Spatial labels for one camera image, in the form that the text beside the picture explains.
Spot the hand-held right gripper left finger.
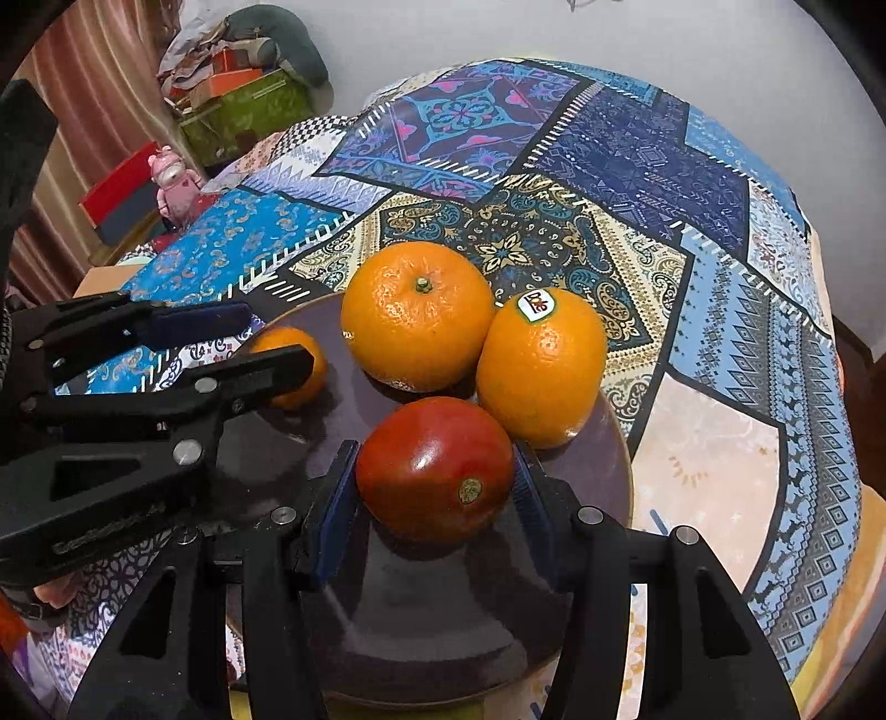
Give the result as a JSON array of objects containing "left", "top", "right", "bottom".
[{"left": 65, "top": 439, "right": 362, "bottom": 720}]

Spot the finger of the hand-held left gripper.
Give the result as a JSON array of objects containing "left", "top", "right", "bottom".
[
  {"left": 0, "top": 343, "right": 318, "bottom": 588},
  {"left": 6, "top": 291, "right": 256, "bottom": 397}
]

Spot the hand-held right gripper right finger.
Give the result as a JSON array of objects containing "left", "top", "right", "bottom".
[{"left": 511, "top": 441, "right": 799, "bottom": 720}]

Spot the small mandarin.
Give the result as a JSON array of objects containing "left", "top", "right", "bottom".
[{"left": 248, "top": 325, "right": 329, "bottom": 411}]

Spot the red tomato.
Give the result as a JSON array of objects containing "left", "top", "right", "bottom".
[{"left": 355, "top": 397, "right": 517, "bottom": 543}]

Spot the dark round plate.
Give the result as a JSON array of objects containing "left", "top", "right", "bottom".
[{"left": 200, "top": 291, "right": 634, "bottom": 703}]

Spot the striped brown curtain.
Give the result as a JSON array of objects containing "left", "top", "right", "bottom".
[{"left": 7, "top": 3, "right": 184, "bottom": 306}]

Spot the red box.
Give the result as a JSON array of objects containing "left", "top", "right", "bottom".
[{"left": 78, "top": 141, "right": 166, "bottom": 245}]

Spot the orange with white sticker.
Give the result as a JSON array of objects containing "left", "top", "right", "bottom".
[{"left": 475, "top": 286, "right": 609, "bottom": 450}]

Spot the pink toy figure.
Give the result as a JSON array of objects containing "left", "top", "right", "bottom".
[{"left": 147, "top": 144, "right": 207, "bottom": 224}]

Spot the large round orange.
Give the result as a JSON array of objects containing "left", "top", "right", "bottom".
[{"left": 341, "top": 241, "right": 496, "bottom": 393}]

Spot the orange box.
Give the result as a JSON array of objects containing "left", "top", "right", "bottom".
[{"left": 188, "top": 67, "right": 265, "bottom": 110}]

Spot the green patterned box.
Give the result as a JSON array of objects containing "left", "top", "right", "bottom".
[{"left": 177, "top": 68, "right": 317, "bottom": 168}]

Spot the grey cushion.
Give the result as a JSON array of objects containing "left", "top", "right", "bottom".
[{"left": 227, "top": 4, "right": 331, "bottom": 89}]

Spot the blue patchwork tablecloth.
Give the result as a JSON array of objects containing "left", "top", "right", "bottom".
[{"left": 31, "top": 57, "right": 865, "bottom": 720}]

